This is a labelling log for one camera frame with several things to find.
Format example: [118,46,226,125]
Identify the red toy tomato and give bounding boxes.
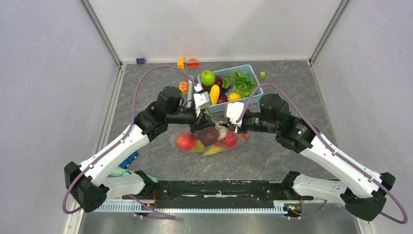
[220,131,238,149]

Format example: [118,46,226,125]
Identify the dark red toy peach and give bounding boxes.
[193,127,220,147]

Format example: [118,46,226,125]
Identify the clear zip top bag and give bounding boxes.
[169,125,249,156]

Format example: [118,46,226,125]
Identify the yellow-green toy fruit slice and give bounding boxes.
[191,140,205,152]

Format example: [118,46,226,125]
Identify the red toy apple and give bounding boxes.
[175,133,195,151]

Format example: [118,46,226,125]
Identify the yellow toy mango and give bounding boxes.
[203,146,223,156]

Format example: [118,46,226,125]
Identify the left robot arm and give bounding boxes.
[62,84,214,214]

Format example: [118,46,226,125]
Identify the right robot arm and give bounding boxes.
[224,94,395,221]

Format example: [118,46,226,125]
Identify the yellow toy corn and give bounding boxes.
[209,84,220,105]

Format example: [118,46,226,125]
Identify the purple toy onion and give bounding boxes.
[217,93,228,104]

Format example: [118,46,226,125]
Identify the yellow toy lemon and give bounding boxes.
[227,92,242,102]

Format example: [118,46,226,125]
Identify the silver toy microphone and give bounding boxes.
[185,79,194,108]

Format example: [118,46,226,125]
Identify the orange slice toy block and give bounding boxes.
[178,81,188,95]

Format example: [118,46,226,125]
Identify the dark purple toy grapes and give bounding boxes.
[202,76,230,94]

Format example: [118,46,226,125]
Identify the light blue plastic basket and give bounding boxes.
[213,64,260,103]

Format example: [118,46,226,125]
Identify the green toy apple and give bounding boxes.
[200,70,216,87]

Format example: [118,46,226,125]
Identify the green toy lettuce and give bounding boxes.
[222,71,256,98]

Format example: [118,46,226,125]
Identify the red semicircle toy block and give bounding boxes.
[187,58,199,68]

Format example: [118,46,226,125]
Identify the blue toy car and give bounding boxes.
[119,151,139,169]

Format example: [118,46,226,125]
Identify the purple toy block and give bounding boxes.
[135,58,146,65]

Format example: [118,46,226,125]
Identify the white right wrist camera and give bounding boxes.
[225,102,244,127]

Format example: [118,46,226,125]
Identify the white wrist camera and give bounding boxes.
[193,92,212,110]
[225,102,244,127]

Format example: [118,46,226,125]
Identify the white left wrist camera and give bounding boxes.
[193,92,212,110]

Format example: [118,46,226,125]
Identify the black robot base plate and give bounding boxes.
[133,172,314,209]

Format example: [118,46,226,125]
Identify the white slotted cable duct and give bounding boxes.
[94,201,287,215]

